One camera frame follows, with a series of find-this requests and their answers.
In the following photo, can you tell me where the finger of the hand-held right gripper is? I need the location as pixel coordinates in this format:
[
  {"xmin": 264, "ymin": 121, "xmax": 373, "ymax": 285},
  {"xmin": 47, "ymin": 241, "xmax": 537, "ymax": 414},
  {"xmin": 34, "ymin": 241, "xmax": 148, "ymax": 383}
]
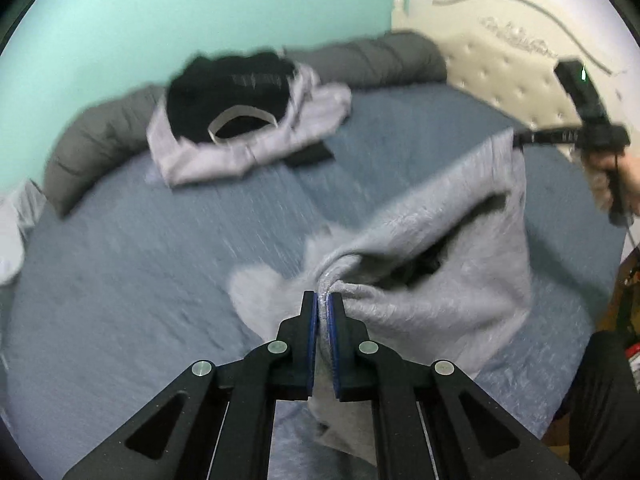
[{"xmin": 514, "ymin": 129, "xmax": 583, "ymax": 150}]

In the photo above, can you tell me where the cream tufted headboard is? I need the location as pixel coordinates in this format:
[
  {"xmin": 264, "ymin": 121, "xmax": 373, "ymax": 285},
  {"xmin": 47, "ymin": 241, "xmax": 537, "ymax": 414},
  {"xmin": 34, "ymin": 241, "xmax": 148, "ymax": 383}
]
[{"xmin": 390, "ymin": 0, "xmax": 640, "ymax": 171}]

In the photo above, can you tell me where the black garment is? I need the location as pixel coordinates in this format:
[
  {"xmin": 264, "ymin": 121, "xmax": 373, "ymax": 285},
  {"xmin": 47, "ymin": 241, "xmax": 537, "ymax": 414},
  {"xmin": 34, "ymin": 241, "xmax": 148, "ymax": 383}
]
[{"xmin": 165, "ymin": 51, "xmax": 296, "ymax": 143}]

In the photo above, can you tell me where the grey knit sweater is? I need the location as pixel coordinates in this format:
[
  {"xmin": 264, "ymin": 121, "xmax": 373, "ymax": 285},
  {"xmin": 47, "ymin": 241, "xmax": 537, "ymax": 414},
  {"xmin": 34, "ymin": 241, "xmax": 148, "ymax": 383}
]
[{"xmin": 227, "ymin": 127, "xmax": 533, "ymax": 466}]

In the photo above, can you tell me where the person's right hand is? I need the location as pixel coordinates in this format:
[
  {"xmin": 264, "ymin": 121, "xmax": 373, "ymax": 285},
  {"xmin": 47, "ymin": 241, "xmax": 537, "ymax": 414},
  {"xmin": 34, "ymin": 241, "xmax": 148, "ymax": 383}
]
[{"xmin": 584, "ymin": 152, "xmax": 640, "ymax": 213}]

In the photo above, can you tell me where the pale grey bed sheet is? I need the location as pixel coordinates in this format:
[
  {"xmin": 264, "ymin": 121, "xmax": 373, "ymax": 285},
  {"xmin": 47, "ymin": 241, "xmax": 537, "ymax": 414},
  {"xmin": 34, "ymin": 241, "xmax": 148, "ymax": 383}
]
[{"xmin": 0, "ymin": 180, "xmax": 48, "ymax": 286}]

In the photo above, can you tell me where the person's black trouser leg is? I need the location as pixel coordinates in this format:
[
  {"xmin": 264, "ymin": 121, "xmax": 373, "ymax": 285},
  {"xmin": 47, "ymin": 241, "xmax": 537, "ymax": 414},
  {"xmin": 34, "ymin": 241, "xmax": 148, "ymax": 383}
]
[{"xmin": 567, "ymin": 330, "xmax": 640, "ymax": 480}]

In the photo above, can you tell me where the blue patterned bed cover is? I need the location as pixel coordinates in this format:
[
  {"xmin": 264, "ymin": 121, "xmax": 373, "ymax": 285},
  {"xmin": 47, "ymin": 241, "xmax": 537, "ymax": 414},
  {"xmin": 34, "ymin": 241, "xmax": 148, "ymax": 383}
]
[{"xmin": 0, "ymin": 82, "xmax": 626, "ymax": 480}]

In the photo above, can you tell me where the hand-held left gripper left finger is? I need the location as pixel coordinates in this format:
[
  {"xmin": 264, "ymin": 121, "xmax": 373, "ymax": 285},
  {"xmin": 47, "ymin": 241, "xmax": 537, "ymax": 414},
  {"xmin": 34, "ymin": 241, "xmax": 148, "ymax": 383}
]
[{"xmin": 62, "ymin": 290, "xmax": 321, "ymax": 480}]

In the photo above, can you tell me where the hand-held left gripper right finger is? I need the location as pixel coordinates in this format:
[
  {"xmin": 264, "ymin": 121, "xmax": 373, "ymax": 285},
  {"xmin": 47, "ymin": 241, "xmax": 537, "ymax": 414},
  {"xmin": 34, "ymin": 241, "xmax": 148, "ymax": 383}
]
[{"xmin": 326, "ymin": 293, "xmax": 579, "ymax": 480}]

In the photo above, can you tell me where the light grey hoodie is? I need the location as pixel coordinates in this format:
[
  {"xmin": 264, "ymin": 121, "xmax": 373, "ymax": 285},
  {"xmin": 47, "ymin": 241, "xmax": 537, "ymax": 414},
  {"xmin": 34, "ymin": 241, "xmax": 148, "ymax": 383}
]
[{"xmin": 146, "ymin": 62, "xmax": 353, "ymax": 188}]

